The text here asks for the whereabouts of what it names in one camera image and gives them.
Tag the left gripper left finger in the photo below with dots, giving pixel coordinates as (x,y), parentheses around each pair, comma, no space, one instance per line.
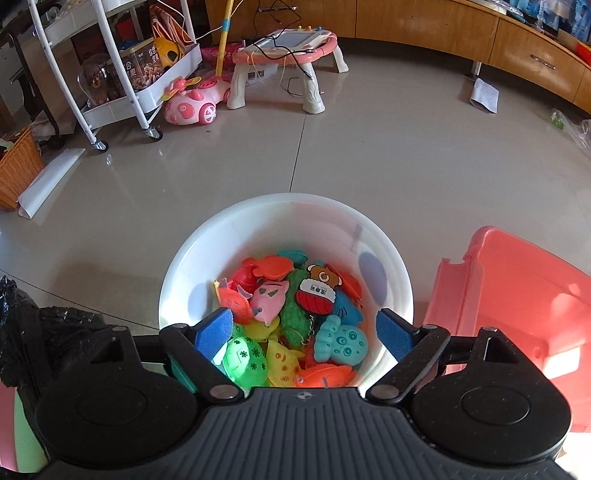
(191,350)

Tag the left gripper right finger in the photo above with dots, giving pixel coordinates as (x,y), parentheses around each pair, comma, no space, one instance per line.
(417,351)

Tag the green turtle toy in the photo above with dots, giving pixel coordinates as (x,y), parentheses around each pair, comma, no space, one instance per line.
(244,361)

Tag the teal octopus toy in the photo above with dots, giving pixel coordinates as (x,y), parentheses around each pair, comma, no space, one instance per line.
(339,343)

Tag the pink fish toy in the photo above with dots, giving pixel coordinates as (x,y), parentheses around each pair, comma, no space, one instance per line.
(268,300)

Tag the yellow fish toy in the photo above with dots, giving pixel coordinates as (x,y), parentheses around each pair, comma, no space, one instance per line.
(283,364)

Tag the orange crab toy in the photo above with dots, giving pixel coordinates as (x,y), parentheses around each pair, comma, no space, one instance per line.
(252,271)

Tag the pink plastic storage box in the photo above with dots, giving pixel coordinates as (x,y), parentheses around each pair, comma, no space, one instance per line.
(538,300)

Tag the white plastic bucket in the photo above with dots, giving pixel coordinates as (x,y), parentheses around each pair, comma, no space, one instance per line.
(325,229)

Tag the black plastic bag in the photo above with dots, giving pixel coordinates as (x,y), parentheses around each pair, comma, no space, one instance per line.
(37,344)

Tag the white rolled paper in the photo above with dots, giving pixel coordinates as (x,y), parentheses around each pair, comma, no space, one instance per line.
(35,195)

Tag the pink toy car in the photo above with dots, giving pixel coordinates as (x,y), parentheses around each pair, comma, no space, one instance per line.
(194,101)

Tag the wicker basket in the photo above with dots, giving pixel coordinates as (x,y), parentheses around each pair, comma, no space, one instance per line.
(21,163)

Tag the white paper on floor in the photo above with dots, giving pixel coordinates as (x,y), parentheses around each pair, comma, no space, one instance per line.
(484,96)

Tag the clear plastic bag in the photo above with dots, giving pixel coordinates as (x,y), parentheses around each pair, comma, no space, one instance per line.
(580,132)

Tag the white rolling cart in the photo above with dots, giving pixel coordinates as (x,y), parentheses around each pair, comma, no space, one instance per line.
(143,105)

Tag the wooden tv cabinet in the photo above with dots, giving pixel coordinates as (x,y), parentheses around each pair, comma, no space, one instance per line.
(462,28)

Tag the pink kids drawing table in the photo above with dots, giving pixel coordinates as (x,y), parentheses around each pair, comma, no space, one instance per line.
(299,48)

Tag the yellow toy microphone stand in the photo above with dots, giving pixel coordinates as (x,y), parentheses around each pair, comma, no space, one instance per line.
(223,39)

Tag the red bear keychain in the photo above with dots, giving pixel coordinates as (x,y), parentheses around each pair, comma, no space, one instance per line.
(316,293)

